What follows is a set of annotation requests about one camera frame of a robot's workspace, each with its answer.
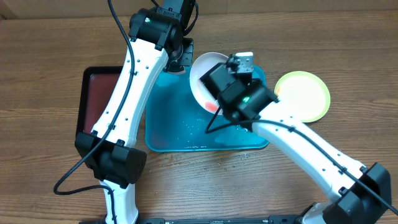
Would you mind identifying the pink white plate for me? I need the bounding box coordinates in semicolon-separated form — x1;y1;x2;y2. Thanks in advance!
190;52;228;114

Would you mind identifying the yellow plate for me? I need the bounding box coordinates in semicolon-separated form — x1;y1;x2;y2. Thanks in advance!
274;71;331;123

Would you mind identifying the green red sponge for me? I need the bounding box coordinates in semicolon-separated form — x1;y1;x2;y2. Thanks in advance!
165;64;185;75

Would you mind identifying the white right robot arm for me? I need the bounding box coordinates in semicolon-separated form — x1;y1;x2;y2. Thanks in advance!
201;52;397;224

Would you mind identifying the teal plastic tray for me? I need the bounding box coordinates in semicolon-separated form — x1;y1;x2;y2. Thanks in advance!
145;67;269;152

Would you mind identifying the dark red tray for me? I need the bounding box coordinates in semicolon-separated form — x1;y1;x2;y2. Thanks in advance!
76;66;122;134

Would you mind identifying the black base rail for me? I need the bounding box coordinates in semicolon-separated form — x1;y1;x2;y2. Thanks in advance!
79;213;356;224

